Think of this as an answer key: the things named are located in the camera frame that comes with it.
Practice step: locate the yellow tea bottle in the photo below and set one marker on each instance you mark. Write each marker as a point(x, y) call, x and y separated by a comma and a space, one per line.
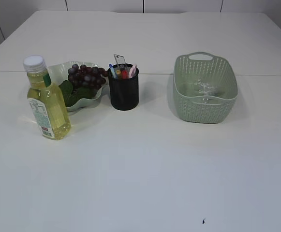
point(46, 100)

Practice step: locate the red artificial grape bunch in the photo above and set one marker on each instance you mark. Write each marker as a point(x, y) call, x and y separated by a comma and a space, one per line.
point(83, 82)

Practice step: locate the clear plastic ruler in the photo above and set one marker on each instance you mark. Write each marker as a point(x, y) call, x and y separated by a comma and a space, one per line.
point(119, 59)

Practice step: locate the pale green wavy plate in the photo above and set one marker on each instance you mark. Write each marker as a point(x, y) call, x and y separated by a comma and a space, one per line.
point(58, 74)

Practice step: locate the pale green plastic basket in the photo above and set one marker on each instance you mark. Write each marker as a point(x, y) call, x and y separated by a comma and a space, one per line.
point(208, 68)

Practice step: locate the black mesh pen holder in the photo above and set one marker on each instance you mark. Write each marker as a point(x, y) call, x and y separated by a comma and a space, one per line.
point(124, 93)

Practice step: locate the pink purple scissors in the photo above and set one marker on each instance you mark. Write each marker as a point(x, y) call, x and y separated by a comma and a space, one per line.
point(132, 71)

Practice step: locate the blue scissors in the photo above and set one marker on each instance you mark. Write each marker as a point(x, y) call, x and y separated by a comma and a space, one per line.
point(113, 70)

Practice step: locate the clear plastic sheet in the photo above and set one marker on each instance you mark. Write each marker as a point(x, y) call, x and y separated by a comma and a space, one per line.
point(204, 89)

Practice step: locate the red glitter glue pen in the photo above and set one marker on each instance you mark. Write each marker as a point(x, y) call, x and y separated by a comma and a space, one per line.
point(124, 74)

